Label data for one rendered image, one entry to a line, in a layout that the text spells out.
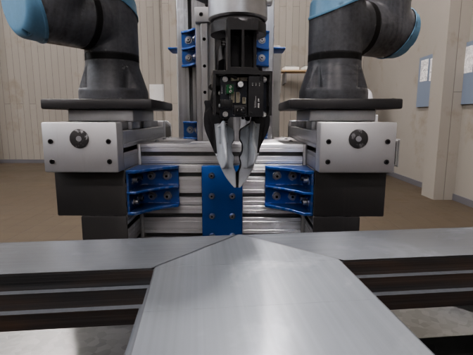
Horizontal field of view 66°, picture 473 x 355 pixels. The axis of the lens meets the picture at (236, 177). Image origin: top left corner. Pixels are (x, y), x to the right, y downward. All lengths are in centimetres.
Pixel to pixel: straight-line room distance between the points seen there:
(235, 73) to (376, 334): 31
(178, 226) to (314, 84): 43
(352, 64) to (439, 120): 426
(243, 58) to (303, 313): 29
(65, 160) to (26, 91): 871
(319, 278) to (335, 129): 38
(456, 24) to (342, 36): 441
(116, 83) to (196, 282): 58
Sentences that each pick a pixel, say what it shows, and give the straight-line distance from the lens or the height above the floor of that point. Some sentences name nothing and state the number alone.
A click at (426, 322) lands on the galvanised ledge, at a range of 69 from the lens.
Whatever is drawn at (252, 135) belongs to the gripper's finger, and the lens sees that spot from 48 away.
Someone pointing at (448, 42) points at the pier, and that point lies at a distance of 514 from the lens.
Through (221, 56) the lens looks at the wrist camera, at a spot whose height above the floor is 108.
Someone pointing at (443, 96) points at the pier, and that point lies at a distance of 507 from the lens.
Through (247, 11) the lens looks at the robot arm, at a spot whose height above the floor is 112.
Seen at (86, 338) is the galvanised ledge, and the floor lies 68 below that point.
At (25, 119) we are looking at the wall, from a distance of 945.
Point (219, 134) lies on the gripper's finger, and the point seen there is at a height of 98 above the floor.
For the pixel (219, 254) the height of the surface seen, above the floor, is 86.
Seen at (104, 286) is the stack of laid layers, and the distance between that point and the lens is 37.
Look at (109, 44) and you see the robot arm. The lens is 85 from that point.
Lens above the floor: 100
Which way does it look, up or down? 9 degrees down
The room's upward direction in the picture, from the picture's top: straight up
